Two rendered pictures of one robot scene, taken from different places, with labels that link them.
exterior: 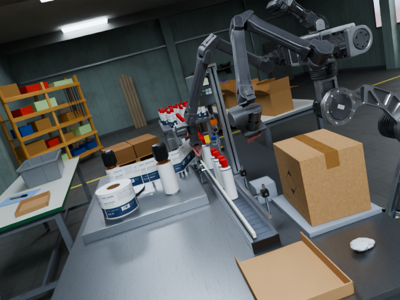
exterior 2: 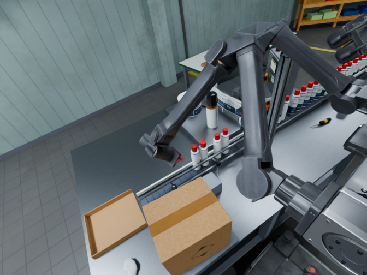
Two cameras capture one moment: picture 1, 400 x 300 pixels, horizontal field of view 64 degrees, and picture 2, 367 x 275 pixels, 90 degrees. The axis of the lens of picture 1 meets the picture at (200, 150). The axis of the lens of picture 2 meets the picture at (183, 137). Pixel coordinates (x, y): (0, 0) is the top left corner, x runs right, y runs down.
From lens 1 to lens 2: 1.45 m
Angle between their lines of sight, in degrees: 67
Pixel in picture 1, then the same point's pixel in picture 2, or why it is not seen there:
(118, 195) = not seen: hidden behind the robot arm
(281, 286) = (109, 219)
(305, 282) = (108, 231)
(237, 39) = (202, 75)
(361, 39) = (350, 255)
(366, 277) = (104, 268)
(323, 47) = (248, 181)
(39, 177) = not seen: hidden behind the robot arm
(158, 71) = not seen: outside the picture
